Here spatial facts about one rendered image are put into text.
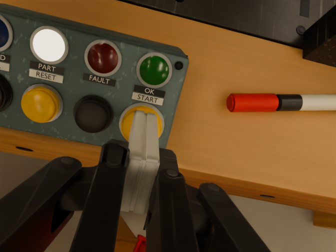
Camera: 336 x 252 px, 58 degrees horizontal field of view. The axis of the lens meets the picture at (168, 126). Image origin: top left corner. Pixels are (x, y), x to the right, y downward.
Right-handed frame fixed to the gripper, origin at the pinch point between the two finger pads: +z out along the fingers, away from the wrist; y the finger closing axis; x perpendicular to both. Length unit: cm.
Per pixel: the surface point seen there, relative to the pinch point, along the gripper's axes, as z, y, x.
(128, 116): 4.0, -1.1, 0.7
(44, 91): 4.3, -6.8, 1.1
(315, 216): 81, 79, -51
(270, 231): 77, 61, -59
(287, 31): 14.7, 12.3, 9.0
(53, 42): 4.7, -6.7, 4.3
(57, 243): 68, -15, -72
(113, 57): 4.8, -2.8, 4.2
